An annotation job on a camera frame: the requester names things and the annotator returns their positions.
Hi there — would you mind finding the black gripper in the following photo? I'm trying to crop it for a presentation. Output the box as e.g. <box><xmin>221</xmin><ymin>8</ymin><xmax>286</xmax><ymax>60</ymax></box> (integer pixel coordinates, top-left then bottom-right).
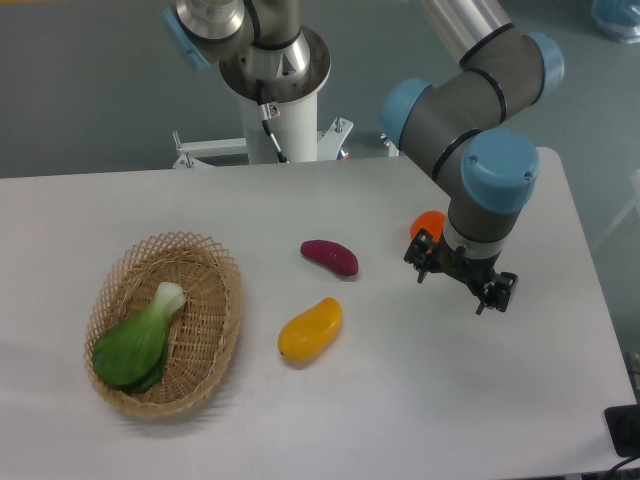
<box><xmin>403</xmin><ymin>229</ymin><xmax>518</xmax><ymax>314</ymax></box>

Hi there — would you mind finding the orange fruit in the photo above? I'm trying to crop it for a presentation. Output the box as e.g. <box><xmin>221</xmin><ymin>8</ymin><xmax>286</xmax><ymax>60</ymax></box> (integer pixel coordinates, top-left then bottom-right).
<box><xmin>410</xmin><ymin>210</ymin><xmax>446</xmax><ymax>243</ymax></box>

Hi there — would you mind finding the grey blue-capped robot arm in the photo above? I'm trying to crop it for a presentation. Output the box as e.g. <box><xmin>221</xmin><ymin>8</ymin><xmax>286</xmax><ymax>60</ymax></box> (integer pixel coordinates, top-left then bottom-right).
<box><xmin>163</xmin><ymin>1</ymin><xmax>564</xmax><ymax>311</ymax></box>

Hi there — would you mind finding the purple sweet potato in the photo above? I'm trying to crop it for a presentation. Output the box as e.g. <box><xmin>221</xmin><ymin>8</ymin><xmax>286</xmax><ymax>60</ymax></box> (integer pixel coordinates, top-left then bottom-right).
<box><xmin>300</xmin><ymin>240</ymin><xmax>359</xmax><ymax>277</ymax></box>

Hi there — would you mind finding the yellow mango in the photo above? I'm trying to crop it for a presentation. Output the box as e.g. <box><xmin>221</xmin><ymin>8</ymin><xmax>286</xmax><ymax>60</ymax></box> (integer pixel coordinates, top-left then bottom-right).
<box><xmin>277</xmin><ymin>297</ymin><xmax>343</xmax><ymax>363</ymax></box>

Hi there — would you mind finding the black device at table edge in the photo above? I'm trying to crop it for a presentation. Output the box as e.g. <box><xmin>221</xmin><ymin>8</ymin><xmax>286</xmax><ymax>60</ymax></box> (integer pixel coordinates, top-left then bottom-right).
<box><xmin>604</xmin><ymin>404</ymin><xmax>639</xmax><ymax>457</ymax></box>

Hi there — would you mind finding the woven wicker basket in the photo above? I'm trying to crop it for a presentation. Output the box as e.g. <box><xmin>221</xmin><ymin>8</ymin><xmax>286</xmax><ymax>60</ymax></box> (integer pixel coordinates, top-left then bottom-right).
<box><xmin>84</xmin><ymin>232</ymin><xmax>242</xmax><ymax>417</ymax></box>

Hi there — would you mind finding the green bok choy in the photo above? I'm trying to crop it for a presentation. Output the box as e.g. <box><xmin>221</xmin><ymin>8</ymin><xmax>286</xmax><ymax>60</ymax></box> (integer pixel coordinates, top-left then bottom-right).
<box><xmin>92</xmin><ymin>282</ymin><xmax>186</xmax><ymax>394</ymax></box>

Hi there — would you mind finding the black cable on pedestal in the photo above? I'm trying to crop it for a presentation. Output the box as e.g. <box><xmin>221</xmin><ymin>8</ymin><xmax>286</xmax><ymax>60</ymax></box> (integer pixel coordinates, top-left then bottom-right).
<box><xmin>254</xmin><ymin>78</ymin><xmax>290</xmax><ymax>164</ymax></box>

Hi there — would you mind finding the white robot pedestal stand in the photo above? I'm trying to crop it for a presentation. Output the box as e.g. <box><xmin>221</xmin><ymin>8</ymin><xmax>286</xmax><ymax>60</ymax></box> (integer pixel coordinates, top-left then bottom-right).
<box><xmin>173</xmin><ymin>26</ymin><xmax>354</xmax><ymax>168</ymax></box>

